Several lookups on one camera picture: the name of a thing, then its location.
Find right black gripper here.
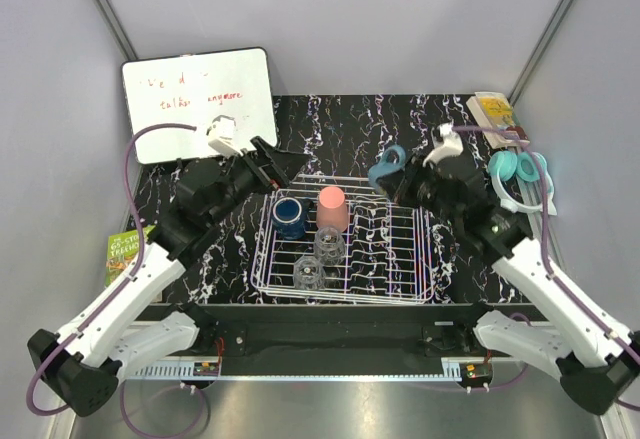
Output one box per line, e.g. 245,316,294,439
377,151,462,229

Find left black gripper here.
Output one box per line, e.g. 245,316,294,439
208,136,309,227

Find light blue mug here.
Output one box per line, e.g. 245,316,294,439
368,145,407,194

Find dark blue mug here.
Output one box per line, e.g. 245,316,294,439
271,197,310,241

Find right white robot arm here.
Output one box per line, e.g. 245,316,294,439
368,154,639,416

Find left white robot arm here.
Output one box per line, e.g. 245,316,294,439
27,137,310,417

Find pink plastic cup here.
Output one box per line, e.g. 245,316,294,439
316,186,349,232

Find white whiteboard with red writing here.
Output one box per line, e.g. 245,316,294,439
121,47,278,165

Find teal cat ear headphones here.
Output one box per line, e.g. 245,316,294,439
488,150,557,216

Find clear glass cup rear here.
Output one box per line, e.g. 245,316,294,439
314,226,346,266

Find clear glass cup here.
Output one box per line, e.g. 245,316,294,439
314,226,346,266
293,255,325,290

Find yellow cover book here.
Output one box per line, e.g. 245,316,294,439
466,92,529,144

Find clear glass cup front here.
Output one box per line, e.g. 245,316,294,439
293,255,325,290

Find green treehouse book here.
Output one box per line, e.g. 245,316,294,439
105,229,140,287

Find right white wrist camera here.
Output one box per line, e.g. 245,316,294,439
422,124,463,167

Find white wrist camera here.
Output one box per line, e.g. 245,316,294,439
422,124,463,167
206,115,246,158

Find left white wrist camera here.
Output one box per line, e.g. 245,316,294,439
206,115,246,158

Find white wire dish rack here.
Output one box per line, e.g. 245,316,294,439
251,174,434,304

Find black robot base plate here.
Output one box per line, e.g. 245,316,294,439
134,302,551,378

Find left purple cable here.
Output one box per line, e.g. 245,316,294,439
25,123,211,438

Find purple cable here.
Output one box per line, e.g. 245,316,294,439
409,125,640,406
25,123,211,438

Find white slotted cable duct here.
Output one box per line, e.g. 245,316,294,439
129,360,221,382

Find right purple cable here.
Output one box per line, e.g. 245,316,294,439
409,125,640,406

